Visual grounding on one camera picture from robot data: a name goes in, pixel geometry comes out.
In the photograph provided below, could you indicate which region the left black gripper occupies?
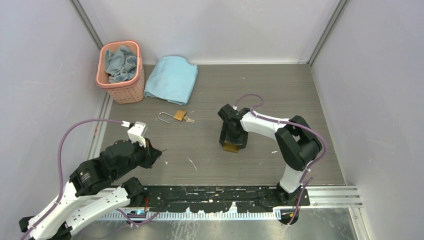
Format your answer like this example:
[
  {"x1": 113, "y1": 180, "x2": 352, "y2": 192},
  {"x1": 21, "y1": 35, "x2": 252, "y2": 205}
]
[{"x1": 113, "y1": 135, "x2": 162, "y2": 180}]

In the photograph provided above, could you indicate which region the pink plastic laundry basket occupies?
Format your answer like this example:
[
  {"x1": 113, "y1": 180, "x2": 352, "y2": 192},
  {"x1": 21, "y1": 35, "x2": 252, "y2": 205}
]
[{"x1": 95, "y1": 40, "x2": 145, "y2": 104}]

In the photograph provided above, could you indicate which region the small silver key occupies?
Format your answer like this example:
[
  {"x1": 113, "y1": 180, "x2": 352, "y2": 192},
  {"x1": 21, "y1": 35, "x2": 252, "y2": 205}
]
[{"x1": 183, "y1": 116, "x2": 195, "y2": 123}]

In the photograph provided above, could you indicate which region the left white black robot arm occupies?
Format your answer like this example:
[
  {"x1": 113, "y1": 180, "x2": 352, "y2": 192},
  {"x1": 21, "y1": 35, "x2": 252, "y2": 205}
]
[{"x1": 18, "y1": 139, "x2": 162, "y2": 240}]

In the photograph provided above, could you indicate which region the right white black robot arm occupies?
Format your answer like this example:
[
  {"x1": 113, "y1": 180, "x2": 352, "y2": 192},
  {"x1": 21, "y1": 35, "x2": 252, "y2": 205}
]
[{"x1": 217, "y1": 104, "x2": 327, "y2": 206}]

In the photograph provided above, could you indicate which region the aluminium rail frame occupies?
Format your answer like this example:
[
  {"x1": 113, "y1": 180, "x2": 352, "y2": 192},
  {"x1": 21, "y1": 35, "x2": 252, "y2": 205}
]
[{"x1": 56, "y1": 185, "x2": 364, "y2": 240}]

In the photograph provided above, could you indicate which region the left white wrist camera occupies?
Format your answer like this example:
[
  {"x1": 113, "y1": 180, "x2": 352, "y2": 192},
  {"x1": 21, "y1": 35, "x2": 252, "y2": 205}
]
[{"x1": 127, "y1": 121, "x2": 148, "y2": 148}]

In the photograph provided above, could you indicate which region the grey-blue cloth in basket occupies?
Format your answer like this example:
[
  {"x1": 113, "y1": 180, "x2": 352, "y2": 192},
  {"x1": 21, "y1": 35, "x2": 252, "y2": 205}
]
[{"x1": 104, "y1": 45, "x2": 138, "y2": 84}]

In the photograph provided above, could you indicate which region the brass padlock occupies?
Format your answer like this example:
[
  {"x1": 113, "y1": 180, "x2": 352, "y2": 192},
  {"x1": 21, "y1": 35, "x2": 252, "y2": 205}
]
[
  {"x1": 222, "y1": 142, "x2": 239, "y2": 153},
  {"x1": 157, "y1": 109, "x2": 187, "y2": 124}
]

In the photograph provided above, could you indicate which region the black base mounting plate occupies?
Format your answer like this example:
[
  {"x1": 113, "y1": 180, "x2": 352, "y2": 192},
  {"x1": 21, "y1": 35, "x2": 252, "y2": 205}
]
[{"x1": 129, "y1": 185, "x2": 310, "y2": 214}]

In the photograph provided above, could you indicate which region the light blue folded towel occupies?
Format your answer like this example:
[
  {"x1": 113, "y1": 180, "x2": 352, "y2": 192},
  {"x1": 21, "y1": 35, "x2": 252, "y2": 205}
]
[{"x1": 144, "y1": 56, "x2": 198, "y2": 105}]

